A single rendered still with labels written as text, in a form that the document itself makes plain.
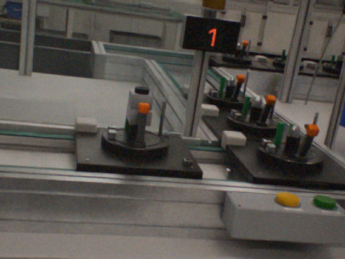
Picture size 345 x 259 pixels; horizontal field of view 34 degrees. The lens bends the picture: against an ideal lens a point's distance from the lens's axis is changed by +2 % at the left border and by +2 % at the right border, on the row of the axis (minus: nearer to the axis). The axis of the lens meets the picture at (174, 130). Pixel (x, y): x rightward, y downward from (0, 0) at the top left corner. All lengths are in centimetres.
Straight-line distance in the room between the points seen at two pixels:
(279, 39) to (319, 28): 74
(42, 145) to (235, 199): 46
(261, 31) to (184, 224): 937
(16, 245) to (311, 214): 50
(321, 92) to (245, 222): 163
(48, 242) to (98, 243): 8
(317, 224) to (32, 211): 50
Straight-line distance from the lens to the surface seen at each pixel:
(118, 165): 105
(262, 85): 246
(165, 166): 107
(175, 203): 102
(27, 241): 100
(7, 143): 125
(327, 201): 106
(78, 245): 99
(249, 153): 124
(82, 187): 99
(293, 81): 239
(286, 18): 1049
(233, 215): 99
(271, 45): 1047
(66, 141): 124
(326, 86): 257
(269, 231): 101
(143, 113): 108
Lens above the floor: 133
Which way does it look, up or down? 16 degrees down
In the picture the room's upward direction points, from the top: 9 degrees clockwise
